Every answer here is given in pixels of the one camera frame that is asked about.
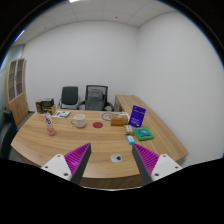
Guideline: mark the white green booklet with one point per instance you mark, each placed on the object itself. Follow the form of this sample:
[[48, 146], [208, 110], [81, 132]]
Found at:
[[61, 114]]

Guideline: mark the white ceramic mug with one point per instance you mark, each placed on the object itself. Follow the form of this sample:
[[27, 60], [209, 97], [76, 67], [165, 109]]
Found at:
[[78, 121]]

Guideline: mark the round grey patterned plate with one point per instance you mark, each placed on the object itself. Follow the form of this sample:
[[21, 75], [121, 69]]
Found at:
[[106, 116]]

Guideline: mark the desk cable grommet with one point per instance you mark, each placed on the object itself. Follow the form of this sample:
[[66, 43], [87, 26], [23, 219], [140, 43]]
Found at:
[[116, 158]]

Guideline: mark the red round coaster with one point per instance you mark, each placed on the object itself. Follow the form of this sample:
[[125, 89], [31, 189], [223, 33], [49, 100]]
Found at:
[[97, 125]]

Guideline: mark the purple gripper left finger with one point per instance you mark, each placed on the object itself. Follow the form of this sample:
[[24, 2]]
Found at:
[[70, 166]]

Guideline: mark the wooden glass-door cabinet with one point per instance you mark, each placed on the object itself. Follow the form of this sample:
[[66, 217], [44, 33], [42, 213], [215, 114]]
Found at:
[[15, 93]]

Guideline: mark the wooden side desk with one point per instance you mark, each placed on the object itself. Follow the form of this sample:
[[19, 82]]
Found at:
[[126, 102]]

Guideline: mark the wooden tissue box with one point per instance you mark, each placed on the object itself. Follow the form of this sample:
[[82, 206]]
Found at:
[[119, 120]]

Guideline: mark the purple standing sign card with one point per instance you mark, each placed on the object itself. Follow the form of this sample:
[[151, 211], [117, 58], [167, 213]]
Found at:
[[137, 116]]

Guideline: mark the brown cardboard box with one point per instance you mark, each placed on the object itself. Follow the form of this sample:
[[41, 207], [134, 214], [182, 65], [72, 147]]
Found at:
[[44, 103]]

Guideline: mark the green flat box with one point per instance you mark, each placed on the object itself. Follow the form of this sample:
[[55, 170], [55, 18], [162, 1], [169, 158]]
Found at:
[[143, 133]]

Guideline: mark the black office chair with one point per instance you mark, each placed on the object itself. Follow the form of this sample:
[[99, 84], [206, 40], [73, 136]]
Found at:
[[69, 98]]

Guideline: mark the small wooden box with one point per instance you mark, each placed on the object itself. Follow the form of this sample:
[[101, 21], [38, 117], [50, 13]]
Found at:
[[52, 109]]

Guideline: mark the grey mesh office chair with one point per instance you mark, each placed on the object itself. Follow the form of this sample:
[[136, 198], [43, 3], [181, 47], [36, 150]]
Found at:
[[96, 98]]

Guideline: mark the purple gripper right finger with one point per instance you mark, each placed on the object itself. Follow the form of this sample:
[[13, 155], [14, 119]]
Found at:
[[152, 166]]

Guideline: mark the small blue card box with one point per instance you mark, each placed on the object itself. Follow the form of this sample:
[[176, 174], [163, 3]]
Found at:
[[130, 139]]

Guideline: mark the clear plastic water bottle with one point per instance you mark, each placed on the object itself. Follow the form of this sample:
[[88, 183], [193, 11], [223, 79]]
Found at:
[[48, 122]]

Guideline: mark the small tan box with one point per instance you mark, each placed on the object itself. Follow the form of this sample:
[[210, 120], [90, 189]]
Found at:
[[128, 130]]

